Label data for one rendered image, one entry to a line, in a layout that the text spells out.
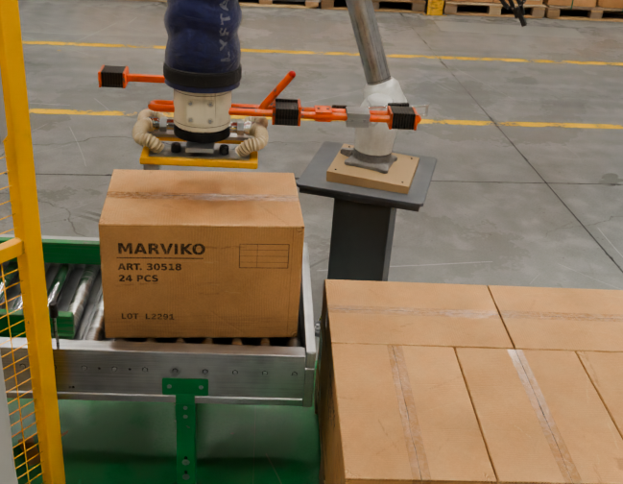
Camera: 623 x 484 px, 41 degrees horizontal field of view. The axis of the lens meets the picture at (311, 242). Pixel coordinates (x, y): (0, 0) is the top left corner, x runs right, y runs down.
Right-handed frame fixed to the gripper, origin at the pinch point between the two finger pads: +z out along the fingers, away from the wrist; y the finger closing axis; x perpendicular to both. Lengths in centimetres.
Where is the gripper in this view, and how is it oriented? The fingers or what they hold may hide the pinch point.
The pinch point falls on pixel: (520, 16)
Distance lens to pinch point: 318.1
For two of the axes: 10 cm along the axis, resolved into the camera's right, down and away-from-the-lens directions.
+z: 4.4, 8.6, 2.6
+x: 3.0, -4.2, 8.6
